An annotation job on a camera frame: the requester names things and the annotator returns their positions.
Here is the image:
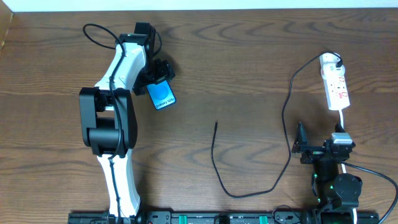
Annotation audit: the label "white USB wall charger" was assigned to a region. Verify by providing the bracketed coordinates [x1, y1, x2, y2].
[319, 52, 345, 80]

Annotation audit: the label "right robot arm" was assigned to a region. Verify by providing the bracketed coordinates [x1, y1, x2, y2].
[292, 123, 363, 223]

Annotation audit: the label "black USB charging cable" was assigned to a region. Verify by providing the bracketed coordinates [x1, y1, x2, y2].
[211, 51, 344, 199]

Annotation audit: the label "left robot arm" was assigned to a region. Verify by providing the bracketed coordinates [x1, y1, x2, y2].
[79, 22, 177, 223]

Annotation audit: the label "blue screen Galaxy smartphone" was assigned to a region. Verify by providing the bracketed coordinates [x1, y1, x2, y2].
[147, 81, 177, 110]

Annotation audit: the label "white power strip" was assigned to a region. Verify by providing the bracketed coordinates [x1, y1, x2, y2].
[319, 52, 351, 111]

